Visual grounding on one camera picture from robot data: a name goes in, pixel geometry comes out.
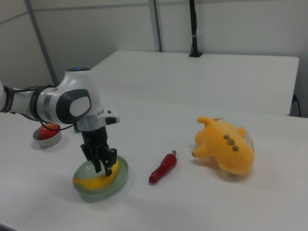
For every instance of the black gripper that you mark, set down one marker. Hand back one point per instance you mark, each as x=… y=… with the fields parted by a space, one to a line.
x=95 y=139

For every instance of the yellow toy banana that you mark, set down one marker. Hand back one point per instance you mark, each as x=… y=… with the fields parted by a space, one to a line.
x=96 y=183

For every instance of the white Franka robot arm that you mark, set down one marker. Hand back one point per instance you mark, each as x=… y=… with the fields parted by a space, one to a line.
x=79 y=81

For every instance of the pale green plastic plate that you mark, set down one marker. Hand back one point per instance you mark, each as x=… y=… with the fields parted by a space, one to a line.
x=124 y=172

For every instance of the green toy cucumber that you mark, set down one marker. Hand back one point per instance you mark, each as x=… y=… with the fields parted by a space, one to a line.
x=76 y=129

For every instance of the small metal bowl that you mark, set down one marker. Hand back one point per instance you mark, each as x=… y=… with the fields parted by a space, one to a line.
x=51 y=142

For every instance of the red toy chili pepper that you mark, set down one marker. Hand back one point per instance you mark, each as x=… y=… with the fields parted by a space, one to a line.
x=163 y=167

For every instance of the red toy apple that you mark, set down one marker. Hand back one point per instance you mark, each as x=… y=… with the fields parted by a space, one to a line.
x=48 y=132

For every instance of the orange plush toy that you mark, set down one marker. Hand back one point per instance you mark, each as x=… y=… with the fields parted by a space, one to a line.
x=223 y=154

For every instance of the grey partition post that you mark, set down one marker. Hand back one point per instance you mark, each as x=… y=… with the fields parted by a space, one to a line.
x=158 y=24
x=41 y=41

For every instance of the black camera pole with base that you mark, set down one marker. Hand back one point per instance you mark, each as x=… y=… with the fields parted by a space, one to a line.
x=193 y=24

